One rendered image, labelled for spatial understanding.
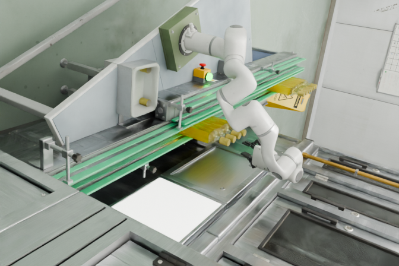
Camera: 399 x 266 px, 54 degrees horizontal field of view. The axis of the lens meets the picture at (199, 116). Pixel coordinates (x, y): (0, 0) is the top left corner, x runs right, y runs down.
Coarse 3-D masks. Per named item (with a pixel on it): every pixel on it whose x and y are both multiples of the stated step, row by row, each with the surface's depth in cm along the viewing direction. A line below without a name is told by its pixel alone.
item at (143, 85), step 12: (132, 72) 162; (144, 72) 179; (156, 72) 176; (132, 84) 163; (144, 84) 181; (156, 84) 178; (132, 96) 165; (144, 96) 183; (156, 96) 180; (132, 108) 167; (144, 108) 179
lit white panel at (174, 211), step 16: (144, 192) 160; (160, 192) 161; (176, 192) 162; (192, 192) 163; (128, 208) 148; (144, 208) 149; (160, 208) 150; (176, 208) 151; (192, 208) 153; (208, 208) 154; (160, 224) 141; (176, 224) 142; (192, 224) 143; (176, 240) 134
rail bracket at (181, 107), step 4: (180, 100) 177; (168, 104) 180; (172, 104) 180; (176, 104) 179; (180, 104) 177; (184, 104) 178; (180, 108) 177; (184, 108) 177; (188, 108) 175; (180, 112) 179; (188, 112) 176; (180, 116) 179; (180, 120) 180; (180, 124) 181; (176, 128) 182; (180, 128) 181
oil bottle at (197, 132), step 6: (192, 126) 190; (198, 126) 190; (180, 132) 193; (186, 132) 191; (192, 132) 189; (198, 132) 187; (204, 132) 186; (210, 132) 185; (216, 132) 187; (198, 138) 188; (204, 138) 186; (210, 138) 185
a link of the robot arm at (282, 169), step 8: (272, 128) 150; (264, 136) 150; (272, 136) 150; (264, 144) 152; (272, 144) 150; (264, 152) 152; (272, 152) 150; (264, 160) 153; (272, 160) 150; (280, 160) 154; (288, 160) 153; (272, 168) 152; (280, 168) 151; (288, 168) 152; (280, 176) 152; (288, 176) 153
